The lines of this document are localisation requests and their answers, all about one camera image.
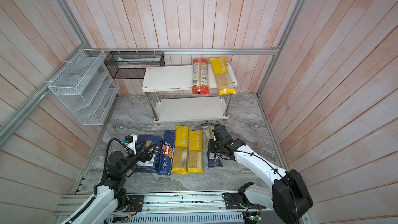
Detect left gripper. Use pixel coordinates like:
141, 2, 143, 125
119, 140, 157, 176

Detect dark blue clear spaghetti bag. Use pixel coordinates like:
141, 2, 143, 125
202, 124, 223, 169

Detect yellow Pastatime spaghetti bag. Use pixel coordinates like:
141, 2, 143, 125
172, 126, 189, 175
188, 130, 204, 174
210, 58, 236, 95

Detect red spaghetti bag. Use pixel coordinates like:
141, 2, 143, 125
192, 59, 209, 95

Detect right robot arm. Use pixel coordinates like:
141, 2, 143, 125
208, 124, 314, 224

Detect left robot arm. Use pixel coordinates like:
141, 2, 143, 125
64, 135, 157, 224

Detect wide blue Barilla pasta box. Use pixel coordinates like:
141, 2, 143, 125
135, 135, 163, 173

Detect white two-tier shelf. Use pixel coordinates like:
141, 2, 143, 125
142, 65, 231, 124

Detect narrow blue Barilla spaghetti box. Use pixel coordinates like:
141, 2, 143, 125
158, 131, 176, 175

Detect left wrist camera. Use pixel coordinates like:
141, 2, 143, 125
122, 134, 137, 155

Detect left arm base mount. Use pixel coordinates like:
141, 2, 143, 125
116, 195, 145, 213

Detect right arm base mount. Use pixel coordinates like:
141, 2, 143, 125
222, 192, 270, 210

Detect white wire mesh rack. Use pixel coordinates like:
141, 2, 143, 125
49, 49, 119, 125

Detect black wire mesh basket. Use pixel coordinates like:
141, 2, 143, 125
104, 51, 165, 79

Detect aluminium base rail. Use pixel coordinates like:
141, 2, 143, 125
54, 191, 244, 216

